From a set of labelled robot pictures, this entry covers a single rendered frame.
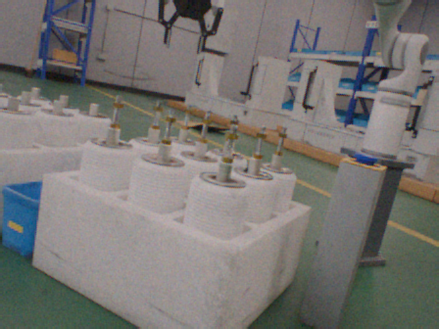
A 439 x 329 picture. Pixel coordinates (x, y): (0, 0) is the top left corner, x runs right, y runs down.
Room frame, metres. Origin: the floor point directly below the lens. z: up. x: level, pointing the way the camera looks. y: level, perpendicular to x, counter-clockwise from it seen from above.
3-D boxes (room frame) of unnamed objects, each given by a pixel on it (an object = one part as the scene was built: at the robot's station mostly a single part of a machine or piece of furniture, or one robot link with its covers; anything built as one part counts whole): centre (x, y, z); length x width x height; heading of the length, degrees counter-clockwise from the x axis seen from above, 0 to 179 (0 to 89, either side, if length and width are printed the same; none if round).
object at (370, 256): (1.12, -0.42, 0.15); 0.15 x 0.15 x 0.30; 32
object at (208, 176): (0.62, -0.01, 0.25); 0.08 x 0.08 x 0.01
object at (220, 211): (0.62, -0.01, 0.16); 0.10 x 0.10 x 0.18
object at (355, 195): (0.71, -0.25, 0.16); 0.07 x 0.07 x 0.31; 63
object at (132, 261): (0.77, 0.04, 0.09); 0.39 x 0.39 x 0.18; 63
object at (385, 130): (1.12, -0.42, 0.39); 0.09 x 0.09 x 0.17; 32
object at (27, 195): (0.86, 0.30, 0.06); 0.30 x 0.11 x 0.12; 153
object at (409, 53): (1.12, -0.42, 0.54); 0.09 x 0.09 x 0.17; 50
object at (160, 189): (0.67, 0.10, 0.16); 0.10 x 0.10 x 0.18
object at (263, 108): (4.98, -0.01, 0.45); 1.61 x 0.57 x 0.74; 32
